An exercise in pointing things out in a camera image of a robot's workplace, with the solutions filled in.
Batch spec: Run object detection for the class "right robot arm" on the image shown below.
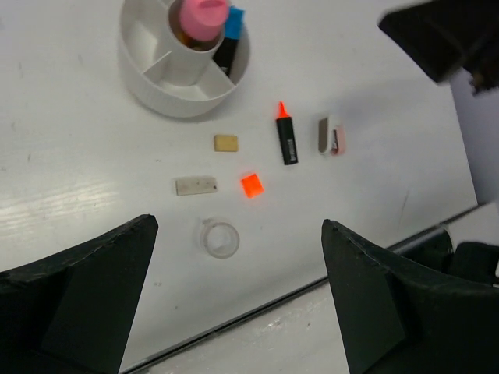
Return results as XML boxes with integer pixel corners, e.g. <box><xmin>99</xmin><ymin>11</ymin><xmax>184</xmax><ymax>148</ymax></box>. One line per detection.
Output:
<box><xmin>378</xmin><ymin>1</ymin><xmax>498</xmax><ymax>96</ymax></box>

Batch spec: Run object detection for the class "orange highlighter marker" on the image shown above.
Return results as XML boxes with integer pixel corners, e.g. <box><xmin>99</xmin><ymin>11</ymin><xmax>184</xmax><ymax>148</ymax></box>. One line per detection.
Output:
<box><xmin>275</xmin><ymin>101</ymin><xmax>299</xmax><ymax>165</ymax></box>

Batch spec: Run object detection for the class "clear tape roll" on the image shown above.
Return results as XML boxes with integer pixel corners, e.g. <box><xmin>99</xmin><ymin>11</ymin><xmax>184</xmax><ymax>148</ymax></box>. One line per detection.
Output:
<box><xmin>199</xmin><ymin>217</ymin><xmax>240</xmax><ymax>259</ymax></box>

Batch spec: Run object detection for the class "white round divided container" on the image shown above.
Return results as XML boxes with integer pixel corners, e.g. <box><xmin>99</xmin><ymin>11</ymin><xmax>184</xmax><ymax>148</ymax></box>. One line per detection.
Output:
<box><xmin>118</xmin><ymin>1</ymin><xmax>250</xmax><ymax>118</ymax></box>

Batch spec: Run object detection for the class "orange marker cap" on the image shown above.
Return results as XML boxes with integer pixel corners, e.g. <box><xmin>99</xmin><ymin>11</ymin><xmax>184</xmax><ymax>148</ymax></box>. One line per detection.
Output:
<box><xmin>240</xmin><ymin>173</ymin><xmax>264</xmax><ymax>199</ymax></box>

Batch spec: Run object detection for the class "tan eraser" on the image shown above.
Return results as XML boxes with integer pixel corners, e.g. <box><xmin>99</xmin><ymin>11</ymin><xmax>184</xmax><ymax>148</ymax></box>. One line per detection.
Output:
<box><xmin>214</xmin><ymin>134</ymin><xmax>239</xmax><ymax>153</ymax></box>

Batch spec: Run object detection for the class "grey eraser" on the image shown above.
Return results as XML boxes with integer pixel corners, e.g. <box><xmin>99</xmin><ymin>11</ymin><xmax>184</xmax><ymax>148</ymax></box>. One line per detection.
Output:
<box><xmin>175</xmin><ymin>176</ymin><xmax>218</xmax><ymax>196</ymax></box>

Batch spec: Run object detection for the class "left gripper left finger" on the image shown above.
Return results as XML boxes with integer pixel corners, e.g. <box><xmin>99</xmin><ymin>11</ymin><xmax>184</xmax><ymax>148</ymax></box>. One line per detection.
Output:
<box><xmin>1</xmin><ymin>214</ymin><xmax>158</xmax><ymax>373</ymax></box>

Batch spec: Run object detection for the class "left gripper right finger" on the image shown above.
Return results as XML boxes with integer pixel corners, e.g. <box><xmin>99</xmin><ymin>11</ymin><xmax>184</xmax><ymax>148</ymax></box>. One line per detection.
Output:
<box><xmin>321</xmin><ymin>220</ymin><xmax>498</xmax><ymax>373</ymax></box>

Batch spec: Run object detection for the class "blue marker cap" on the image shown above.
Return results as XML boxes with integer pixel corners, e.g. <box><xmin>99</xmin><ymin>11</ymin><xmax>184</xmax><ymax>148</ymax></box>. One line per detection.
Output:
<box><xmin>225</xmin><ymin>5</ymin><xmax>245</xmax><ymax>40</ymax></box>

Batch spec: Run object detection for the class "blue highlighter marker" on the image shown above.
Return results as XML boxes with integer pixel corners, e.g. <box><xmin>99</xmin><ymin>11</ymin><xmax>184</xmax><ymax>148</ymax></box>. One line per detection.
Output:
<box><xmin>213</xmin><ymin>37</ymin><xmax>239</xmax><ymax>77</ymax></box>

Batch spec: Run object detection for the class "clear jar of pins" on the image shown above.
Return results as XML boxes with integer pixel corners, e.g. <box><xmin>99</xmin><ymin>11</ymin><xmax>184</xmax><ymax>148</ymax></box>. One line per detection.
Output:
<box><xmin>171</xmin><ymin>0</ymin><xmax>229</xmax><ymax>51</ymax></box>

